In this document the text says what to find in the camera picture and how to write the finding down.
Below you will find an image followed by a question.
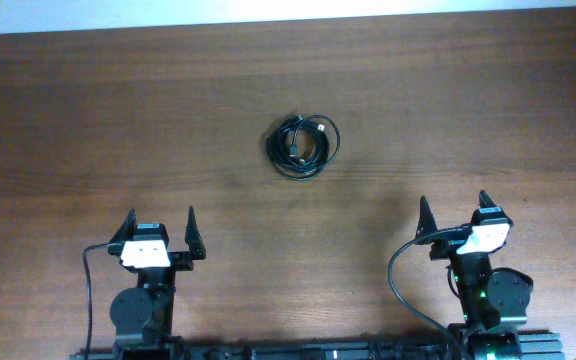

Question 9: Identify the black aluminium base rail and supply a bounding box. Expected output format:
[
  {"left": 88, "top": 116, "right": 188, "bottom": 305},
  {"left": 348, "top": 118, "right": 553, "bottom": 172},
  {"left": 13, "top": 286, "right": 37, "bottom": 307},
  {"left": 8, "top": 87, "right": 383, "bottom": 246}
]
[{"left": 87, "top": 332, "right": 565, "bottom": 360}]

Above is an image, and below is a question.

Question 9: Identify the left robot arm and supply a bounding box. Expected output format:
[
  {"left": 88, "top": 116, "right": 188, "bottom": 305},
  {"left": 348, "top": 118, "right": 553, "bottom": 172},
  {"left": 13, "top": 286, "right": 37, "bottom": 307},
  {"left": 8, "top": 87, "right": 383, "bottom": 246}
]
[{"left": 108, "top": 209, "right": 206, "bottom": 359}]

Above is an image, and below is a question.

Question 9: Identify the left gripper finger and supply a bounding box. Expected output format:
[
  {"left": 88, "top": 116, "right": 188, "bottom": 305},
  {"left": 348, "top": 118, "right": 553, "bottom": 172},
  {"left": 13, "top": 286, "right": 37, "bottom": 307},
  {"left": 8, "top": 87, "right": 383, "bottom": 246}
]
[
  {"left": 184, "top": 206, "right": 206, "bottom": 260},
  {"left": 109, "top": 208, "right": 137, "bottom": 244}
]

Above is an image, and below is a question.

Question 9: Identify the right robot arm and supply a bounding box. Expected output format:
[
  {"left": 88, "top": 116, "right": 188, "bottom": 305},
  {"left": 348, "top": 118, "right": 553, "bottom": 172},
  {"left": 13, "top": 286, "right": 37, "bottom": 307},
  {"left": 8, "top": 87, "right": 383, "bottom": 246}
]
[{"left": 415, "top": 191, "right": 533, "bottom": 359}]

